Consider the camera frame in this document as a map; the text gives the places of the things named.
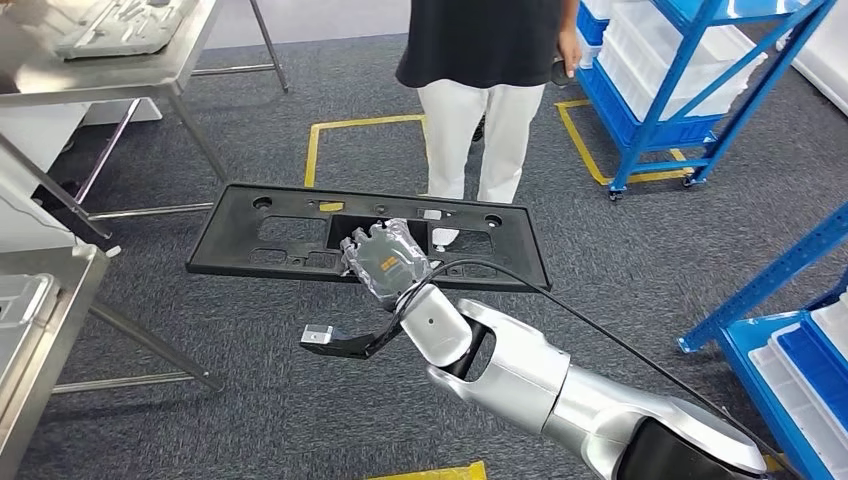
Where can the black plastic plate frame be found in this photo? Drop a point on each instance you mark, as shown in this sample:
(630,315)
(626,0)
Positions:
(225,238)

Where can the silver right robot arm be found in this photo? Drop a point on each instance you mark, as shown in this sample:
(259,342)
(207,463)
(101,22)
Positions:
(523,384)

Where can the blue metal shelf rack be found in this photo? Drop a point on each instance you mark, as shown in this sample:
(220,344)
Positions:
(652,112)
(762,285)

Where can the yellow floor tape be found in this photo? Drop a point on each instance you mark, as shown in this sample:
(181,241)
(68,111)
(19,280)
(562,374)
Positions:
(437,473)
(311,152)
(583,146)

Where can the person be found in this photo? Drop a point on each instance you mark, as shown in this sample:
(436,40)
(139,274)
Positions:
(477,53)

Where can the small black handheld device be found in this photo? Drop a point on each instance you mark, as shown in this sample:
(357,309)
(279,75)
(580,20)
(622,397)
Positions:
(560,73)

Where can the blue plastic crate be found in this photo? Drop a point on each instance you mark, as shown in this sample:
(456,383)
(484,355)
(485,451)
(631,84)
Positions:
(815,364)
(616,112)

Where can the person's hand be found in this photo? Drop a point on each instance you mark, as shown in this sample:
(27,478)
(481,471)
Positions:
(570,50)

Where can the white plastic crate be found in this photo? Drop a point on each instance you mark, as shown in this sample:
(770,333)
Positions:
(662,60)
(795,397)

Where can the stamped grey metal panel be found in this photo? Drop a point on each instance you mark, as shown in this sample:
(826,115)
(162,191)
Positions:
(119,26)

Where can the grey metal tray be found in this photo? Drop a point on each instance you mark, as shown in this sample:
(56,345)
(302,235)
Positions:
(20,318)

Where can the pale wrist camera on bracket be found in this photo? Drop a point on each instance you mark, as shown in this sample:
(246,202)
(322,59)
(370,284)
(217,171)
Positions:
(316,334)

